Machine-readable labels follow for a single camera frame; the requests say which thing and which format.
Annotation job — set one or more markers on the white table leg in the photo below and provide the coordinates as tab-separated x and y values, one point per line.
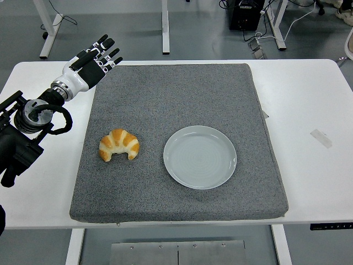
74	247
282	245

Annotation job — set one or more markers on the black equipment box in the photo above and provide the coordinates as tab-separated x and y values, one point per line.
244	16

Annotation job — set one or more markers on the white chair edge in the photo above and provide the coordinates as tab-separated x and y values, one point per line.
349	45

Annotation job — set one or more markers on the black table control panel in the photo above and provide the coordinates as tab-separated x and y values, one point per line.
331	226

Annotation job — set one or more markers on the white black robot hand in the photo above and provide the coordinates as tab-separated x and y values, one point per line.
75	78

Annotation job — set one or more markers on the grey metal plate with screws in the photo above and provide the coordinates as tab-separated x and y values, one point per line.
176	252

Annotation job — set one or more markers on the white background desk leg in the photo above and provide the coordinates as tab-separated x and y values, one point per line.
278	27
165	27
51	33

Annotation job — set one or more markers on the clear tape strip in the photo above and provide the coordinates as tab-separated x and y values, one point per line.
321	138

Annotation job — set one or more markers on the golden croissant bread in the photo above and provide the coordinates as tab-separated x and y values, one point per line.
118	140

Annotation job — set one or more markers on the grey speckled square mat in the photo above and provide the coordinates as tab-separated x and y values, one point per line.
176	91

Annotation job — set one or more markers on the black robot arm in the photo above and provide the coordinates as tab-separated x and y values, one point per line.
19	143

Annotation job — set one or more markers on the person's foot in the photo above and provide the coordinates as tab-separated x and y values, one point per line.
345	15

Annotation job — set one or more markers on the grey mat tag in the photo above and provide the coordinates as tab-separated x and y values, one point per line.
265	114

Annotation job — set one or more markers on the pale grey round plate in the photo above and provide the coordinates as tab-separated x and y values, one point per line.
200	158

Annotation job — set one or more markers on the grey foot pedal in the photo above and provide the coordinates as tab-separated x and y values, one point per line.
257	49

